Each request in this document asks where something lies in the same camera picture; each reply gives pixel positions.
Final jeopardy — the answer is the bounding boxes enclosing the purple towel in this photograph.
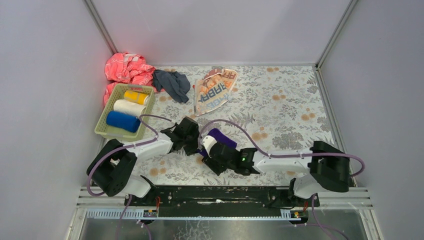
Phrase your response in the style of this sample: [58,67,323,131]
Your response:
[197,128,237,157]

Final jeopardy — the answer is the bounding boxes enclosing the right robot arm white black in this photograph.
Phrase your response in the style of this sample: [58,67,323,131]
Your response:
[200,136,351,199]

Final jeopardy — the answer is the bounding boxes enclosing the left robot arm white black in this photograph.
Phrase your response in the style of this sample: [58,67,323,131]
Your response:
[86,117,200,198]

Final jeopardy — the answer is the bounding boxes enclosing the dark grey cloth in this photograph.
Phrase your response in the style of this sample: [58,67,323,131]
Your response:
[152,69,191,103]

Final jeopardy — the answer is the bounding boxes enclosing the beige lettered towel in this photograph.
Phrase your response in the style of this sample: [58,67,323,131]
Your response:
[193,68,239,116]

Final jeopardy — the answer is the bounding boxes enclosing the blue rolled towel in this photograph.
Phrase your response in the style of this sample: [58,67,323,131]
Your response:
[106,111,141,133]

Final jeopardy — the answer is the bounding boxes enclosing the white rolled towel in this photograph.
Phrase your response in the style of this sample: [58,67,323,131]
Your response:
[113,99,146,118]

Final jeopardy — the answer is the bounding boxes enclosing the yellow rolled towel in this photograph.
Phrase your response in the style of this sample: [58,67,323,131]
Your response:
[123,90,150,105]

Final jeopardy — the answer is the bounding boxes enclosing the floral table cloth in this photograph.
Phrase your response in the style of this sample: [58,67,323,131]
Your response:
[132,66,335,186]

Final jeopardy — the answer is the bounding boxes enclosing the pale green plastic basket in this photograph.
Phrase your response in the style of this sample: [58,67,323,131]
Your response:
[94,83,156,142]

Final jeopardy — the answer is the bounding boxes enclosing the pink patterned cloth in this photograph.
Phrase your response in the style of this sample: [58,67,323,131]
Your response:
[103,52,156,105]

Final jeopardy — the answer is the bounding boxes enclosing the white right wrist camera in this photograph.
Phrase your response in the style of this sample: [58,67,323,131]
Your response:
[200,135,218,157]

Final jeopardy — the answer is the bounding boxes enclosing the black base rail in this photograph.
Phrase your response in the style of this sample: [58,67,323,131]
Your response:
[125,185,320,218]

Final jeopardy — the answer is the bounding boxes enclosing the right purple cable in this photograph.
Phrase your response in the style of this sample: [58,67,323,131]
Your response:
[198,119,366,240]

